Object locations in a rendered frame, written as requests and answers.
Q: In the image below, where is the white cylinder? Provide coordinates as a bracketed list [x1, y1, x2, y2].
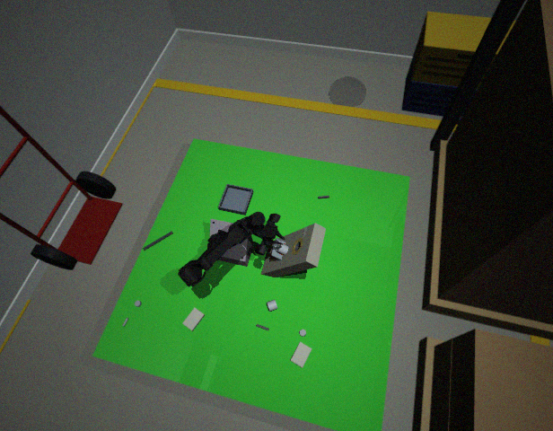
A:
[276, 243, 288, 255]

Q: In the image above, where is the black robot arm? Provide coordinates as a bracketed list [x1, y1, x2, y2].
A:
[178, 212, 277, 287]

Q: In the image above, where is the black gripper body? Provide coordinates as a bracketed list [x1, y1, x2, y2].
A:
[253, 214, 281, 256]

